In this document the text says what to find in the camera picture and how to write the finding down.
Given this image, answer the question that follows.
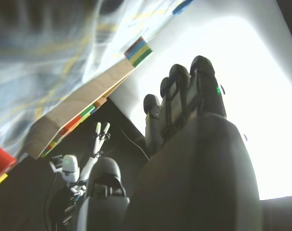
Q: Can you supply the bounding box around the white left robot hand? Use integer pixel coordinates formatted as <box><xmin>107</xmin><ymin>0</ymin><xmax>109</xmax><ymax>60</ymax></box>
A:
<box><xmin>76</xmin><ymin>55</ymin><xmax>261</xmax><ymax>231</ymax></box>

